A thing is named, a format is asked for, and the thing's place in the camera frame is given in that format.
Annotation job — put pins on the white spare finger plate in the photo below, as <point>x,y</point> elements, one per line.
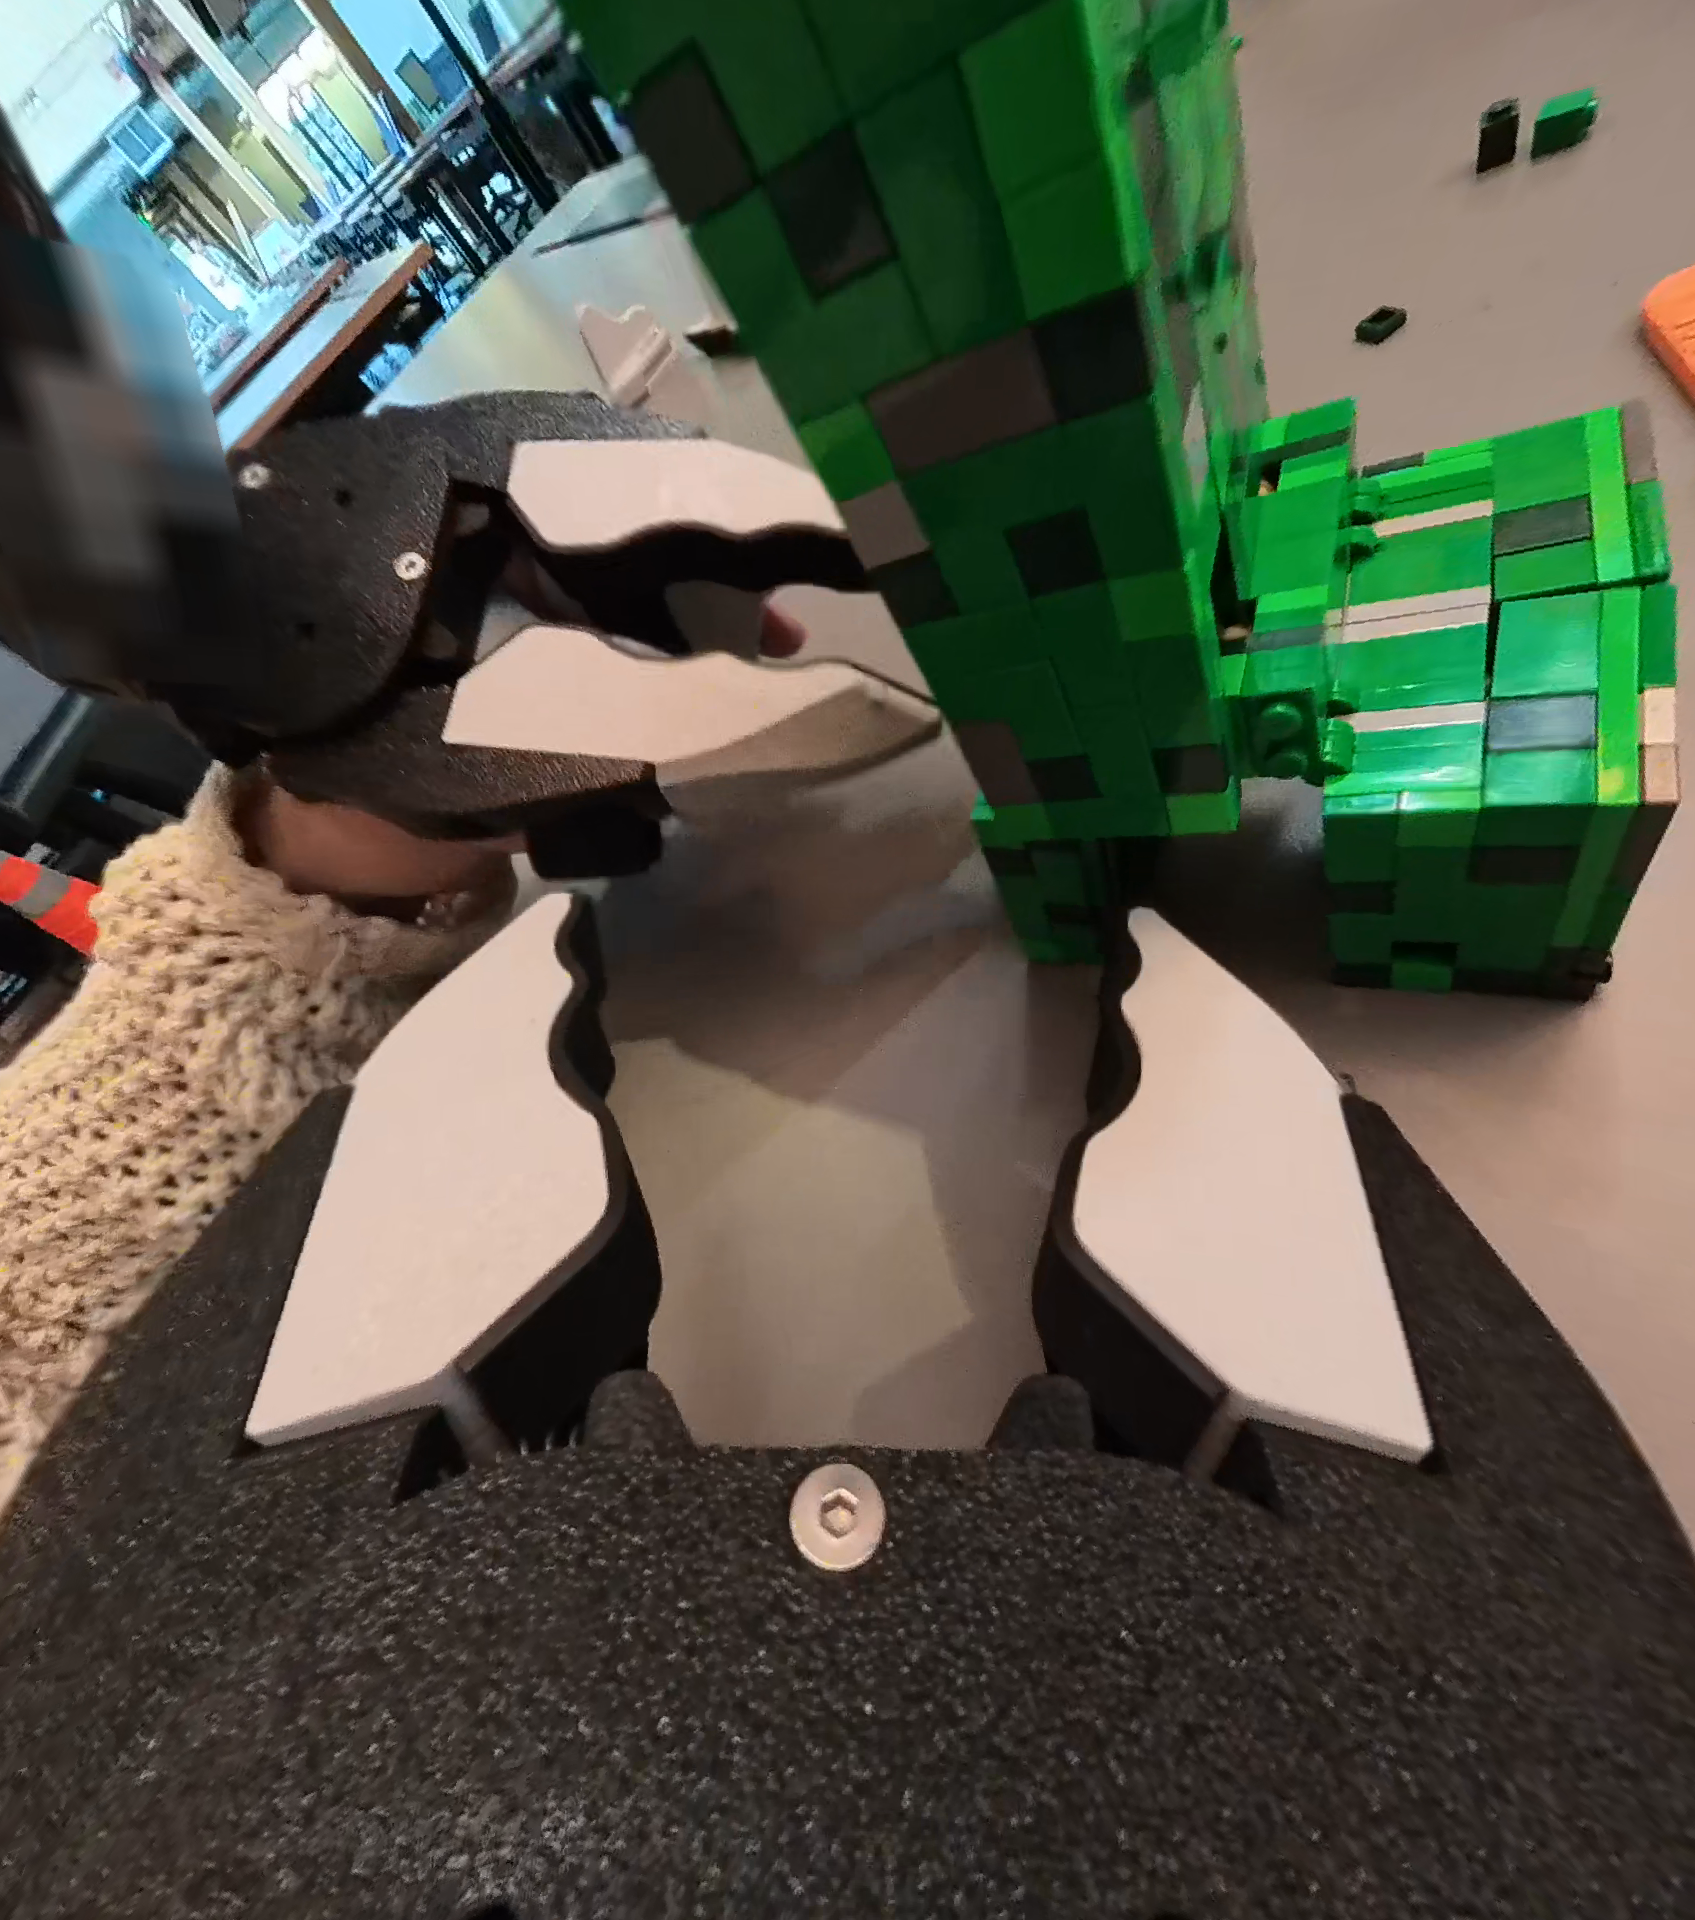
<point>631,353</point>

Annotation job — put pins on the small dark green lego piece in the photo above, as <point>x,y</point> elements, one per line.
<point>1380,324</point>

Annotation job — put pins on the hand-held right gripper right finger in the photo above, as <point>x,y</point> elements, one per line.
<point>1239,1201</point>

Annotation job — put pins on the person's left hand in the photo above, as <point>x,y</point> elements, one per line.
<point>367,854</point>

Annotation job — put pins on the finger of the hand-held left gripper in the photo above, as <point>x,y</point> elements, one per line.
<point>579,704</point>
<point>669,494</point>

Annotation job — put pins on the green lego creeper model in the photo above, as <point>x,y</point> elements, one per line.
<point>1029,450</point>

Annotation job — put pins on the small black lego piece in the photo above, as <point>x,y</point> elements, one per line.
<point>1498,135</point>

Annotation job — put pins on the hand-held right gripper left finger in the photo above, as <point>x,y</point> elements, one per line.
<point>443,1201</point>

